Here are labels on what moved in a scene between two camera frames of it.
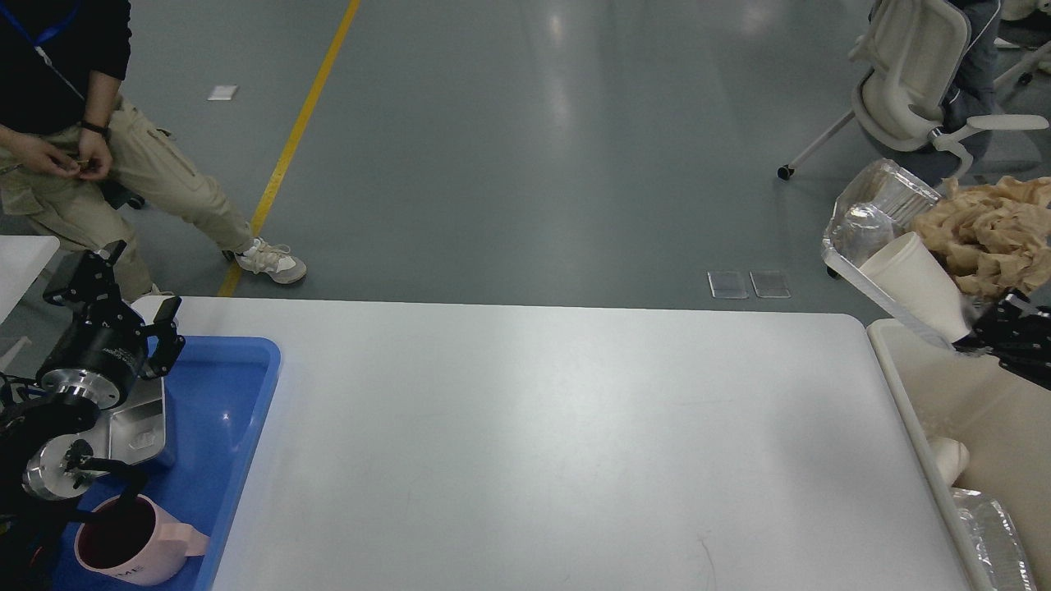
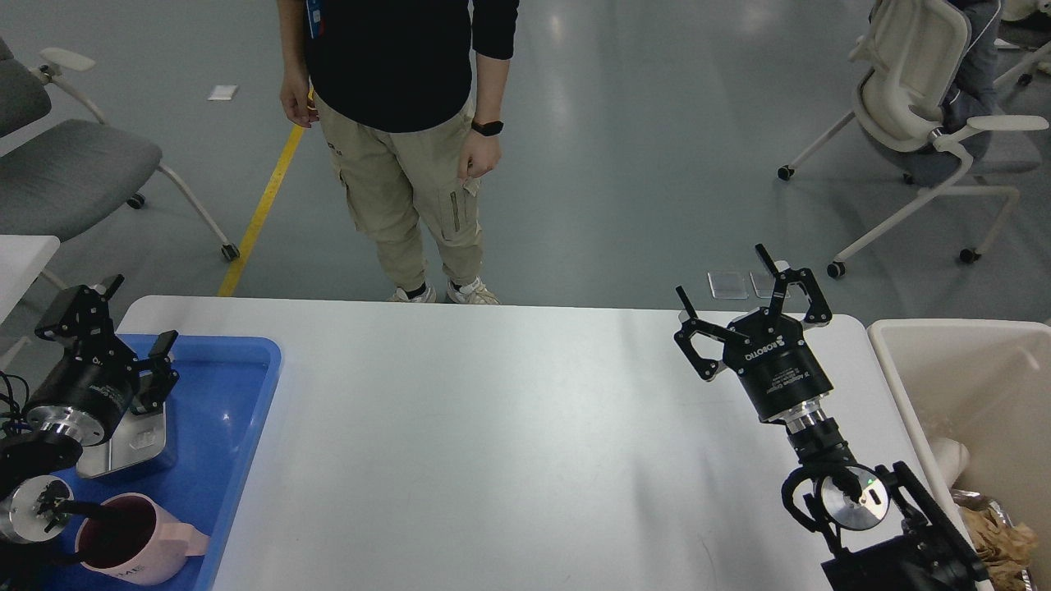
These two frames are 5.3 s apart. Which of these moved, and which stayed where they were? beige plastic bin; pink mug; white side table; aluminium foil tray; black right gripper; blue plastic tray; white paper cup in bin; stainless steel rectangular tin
Moved: aluminium foil tray; black right gripper
Stayed: pink mug; blue plastic tray; beige plastic bin; white paper cup in bin; stainless steel rectangular tin; white side table
